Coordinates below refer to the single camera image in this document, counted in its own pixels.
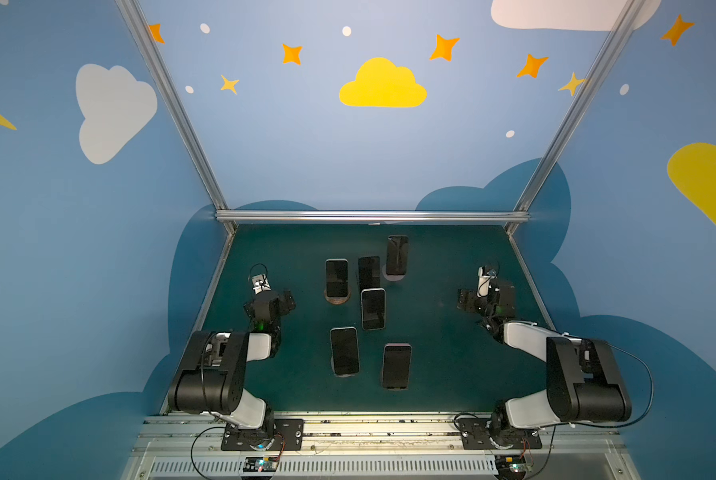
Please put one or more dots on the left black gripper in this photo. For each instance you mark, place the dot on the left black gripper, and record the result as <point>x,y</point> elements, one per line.
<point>268,303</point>

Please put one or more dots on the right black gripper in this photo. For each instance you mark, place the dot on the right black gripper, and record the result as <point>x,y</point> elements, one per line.
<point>477,302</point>

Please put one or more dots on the black phone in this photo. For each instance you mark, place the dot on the black phone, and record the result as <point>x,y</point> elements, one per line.
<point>336,272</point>
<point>396,365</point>
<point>397,255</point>
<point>369,272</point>
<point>345,351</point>

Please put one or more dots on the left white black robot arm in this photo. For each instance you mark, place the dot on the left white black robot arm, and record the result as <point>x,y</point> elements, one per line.
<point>211,375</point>

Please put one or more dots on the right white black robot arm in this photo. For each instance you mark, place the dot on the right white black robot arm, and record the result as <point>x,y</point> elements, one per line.
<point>583,383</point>

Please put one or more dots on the brown round phone stand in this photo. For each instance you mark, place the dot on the brown round phone stand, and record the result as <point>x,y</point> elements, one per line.
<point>337,300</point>

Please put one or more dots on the centre white-edged phone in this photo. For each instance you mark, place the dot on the centre white-edged phone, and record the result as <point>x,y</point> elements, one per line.
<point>373,309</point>

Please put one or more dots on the grey back right phone stand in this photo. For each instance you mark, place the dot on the grey back right phone stand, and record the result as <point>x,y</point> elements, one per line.
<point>391,277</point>

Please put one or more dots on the left controller board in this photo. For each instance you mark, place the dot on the left controller board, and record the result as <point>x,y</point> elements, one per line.
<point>260,465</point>

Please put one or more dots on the controller board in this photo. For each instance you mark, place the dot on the controller board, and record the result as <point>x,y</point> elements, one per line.
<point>260,465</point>
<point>510,467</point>

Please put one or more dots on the right controller board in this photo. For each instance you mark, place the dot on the right controller board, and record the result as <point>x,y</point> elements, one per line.
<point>510,467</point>

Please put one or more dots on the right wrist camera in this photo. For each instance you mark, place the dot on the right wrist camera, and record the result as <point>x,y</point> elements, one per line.
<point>485,274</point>

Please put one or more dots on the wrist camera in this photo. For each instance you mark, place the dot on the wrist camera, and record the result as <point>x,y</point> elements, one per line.
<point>260,283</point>
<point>485,274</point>

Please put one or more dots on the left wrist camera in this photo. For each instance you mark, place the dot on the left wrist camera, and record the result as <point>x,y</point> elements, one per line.
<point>260,283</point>

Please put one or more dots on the right aluminium frame post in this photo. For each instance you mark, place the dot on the right aluminium frame post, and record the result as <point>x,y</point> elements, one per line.
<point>611,49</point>

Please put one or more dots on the aluminium frame post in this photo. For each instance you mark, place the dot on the aluminium frame post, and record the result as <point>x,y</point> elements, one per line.
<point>135,20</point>
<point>611,49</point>

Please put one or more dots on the back aluminium frame bar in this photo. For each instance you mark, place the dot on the back aluminium frame bar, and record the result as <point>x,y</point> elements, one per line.
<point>290,216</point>

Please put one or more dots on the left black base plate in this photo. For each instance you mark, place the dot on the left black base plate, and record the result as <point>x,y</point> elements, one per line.
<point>286,433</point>

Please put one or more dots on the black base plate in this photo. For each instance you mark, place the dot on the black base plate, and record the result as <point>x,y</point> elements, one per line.
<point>476,434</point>
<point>286,433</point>

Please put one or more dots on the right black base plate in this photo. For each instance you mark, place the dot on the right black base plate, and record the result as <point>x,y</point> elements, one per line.
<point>476,434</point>

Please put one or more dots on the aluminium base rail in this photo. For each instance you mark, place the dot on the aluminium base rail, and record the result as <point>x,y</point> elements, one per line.
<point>363,445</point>

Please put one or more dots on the left aluminium frame post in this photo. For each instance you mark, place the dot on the left aluminium frame post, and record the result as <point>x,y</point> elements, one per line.
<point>135,20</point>

